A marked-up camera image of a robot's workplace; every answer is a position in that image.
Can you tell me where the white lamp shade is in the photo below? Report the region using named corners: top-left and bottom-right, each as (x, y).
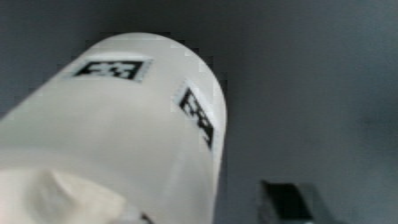
top-left (0, 33), bottom-right (227, 224)

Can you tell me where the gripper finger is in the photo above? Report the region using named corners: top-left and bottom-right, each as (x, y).
top-left (258, 179), bottom-right (339, 224)

